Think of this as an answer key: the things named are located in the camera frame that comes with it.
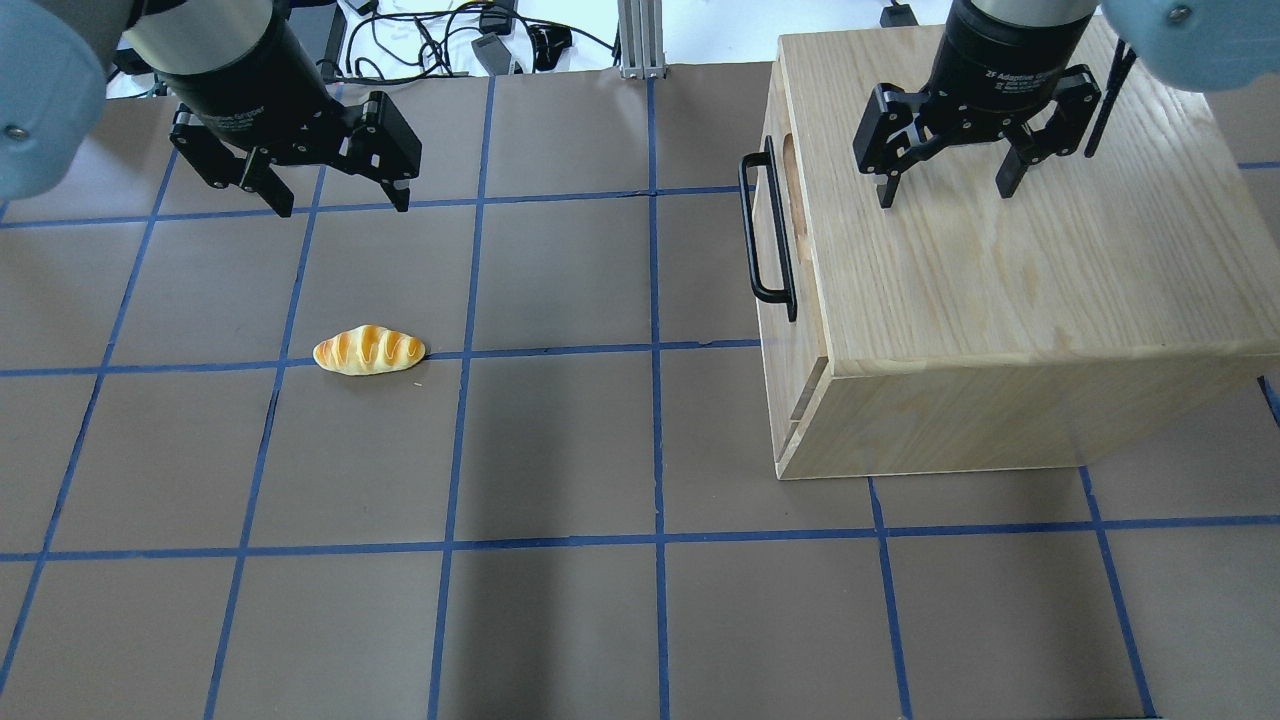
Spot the black cables bundle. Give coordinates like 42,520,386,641
320,0,621,86

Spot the wooden drawer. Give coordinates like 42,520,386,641
762,336,828,465
756,129,813,372

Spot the aluminium frame post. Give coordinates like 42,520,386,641
616,0,668,79

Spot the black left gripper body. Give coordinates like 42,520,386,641
150,10,346,167

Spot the black drawer handle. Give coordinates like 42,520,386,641
739,136,799,323

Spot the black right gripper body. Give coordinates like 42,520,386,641
925,1,1085,120

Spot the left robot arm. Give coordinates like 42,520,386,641
1,1,422,218

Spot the wooden drawer cabinet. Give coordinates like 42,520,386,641
763,26,1279,479

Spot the toy bread loaf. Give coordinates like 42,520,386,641
312,324,428,377

